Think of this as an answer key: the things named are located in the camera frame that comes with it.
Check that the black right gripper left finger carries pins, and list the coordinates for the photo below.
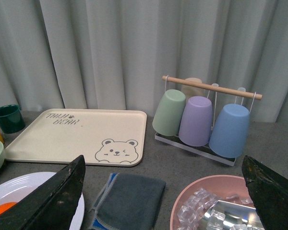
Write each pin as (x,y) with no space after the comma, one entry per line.
(52,205)

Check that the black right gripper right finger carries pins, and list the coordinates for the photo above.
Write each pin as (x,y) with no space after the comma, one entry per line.
(269,192)

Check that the white ridged plate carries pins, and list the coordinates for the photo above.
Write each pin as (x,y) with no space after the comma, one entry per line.
(18,188)

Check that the orange mandarin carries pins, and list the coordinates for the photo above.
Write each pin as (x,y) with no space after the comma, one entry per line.
(4,207)

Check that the metal ice scoop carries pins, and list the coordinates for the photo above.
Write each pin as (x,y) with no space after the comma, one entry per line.
(229,216)

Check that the pink bowl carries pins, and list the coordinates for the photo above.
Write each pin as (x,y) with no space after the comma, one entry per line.
(220,185)

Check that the grey blue cleaning cloth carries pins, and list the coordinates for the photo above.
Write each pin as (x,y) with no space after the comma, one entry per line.
(128,202)

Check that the blue plastic cup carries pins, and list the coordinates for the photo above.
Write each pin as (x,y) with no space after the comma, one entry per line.
(230,131)

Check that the clear fake ice cubes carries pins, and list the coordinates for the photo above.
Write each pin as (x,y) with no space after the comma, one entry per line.
(192,211)

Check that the cream bear tray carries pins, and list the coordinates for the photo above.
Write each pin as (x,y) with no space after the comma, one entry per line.
(103,137)

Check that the dark green enamel mug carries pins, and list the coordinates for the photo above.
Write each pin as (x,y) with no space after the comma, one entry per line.
(11,120)

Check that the purple plastic cup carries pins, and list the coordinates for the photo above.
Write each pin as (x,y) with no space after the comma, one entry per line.
(196,121)

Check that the green plastic cup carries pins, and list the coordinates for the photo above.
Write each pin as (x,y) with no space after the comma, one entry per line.
(169,113)

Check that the beige plastic cup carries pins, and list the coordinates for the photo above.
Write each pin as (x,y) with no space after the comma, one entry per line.
(191,91)

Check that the grey curtain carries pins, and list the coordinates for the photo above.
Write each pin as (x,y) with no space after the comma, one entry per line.
(112,54)

